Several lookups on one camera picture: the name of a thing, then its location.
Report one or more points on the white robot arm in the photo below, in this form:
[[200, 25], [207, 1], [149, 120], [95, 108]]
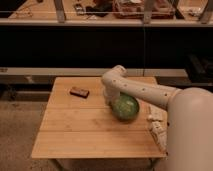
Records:
[[190, 117]]

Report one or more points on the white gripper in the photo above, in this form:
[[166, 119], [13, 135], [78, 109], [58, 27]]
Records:
[[110, 96]]

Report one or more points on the wooden folding table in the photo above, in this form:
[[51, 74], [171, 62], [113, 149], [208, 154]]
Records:
[[84, 128]]

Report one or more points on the brown rectangular block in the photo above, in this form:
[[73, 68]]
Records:
[[79, 92]]

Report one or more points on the cluttered background shelf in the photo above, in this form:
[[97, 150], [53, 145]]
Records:
[[107, 13]]

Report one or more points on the white crumpled cloth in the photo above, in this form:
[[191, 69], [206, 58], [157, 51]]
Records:
[[155, 114]]

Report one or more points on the green ceramic bowl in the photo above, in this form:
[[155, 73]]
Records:
[[125, 108]]

